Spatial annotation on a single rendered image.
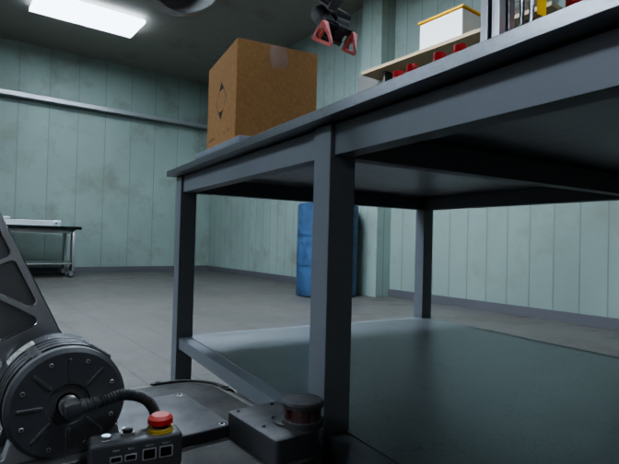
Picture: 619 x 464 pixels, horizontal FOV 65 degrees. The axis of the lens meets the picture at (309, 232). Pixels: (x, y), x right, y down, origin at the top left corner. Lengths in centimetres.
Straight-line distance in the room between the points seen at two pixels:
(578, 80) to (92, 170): 809
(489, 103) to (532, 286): 383
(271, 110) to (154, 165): 741
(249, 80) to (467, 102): 79
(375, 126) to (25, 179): 762
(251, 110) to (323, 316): 65
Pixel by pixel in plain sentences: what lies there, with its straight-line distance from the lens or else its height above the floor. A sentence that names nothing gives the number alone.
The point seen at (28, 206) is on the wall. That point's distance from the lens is 825.
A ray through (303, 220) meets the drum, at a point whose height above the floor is 79.
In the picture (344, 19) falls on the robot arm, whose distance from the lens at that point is 175.
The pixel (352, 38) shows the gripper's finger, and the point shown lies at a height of 122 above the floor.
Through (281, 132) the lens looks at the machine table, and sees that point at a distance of 106.
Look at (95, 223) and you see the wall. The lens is 841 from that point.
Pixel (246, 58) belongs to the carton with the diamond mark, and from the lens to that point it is 140.
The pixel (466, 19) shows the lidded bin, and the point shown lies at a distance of 451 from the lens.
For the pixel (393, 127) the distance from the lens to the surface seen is 81.
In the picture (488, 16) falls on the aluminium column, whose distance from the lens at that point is 110.
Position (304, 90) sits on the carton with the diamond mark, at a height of 101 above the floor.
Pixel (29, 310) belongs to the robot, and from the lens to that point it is 98.
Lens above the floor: 59
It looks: 1 degrees up
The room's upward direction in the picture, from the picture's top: 1 degrees clockwise
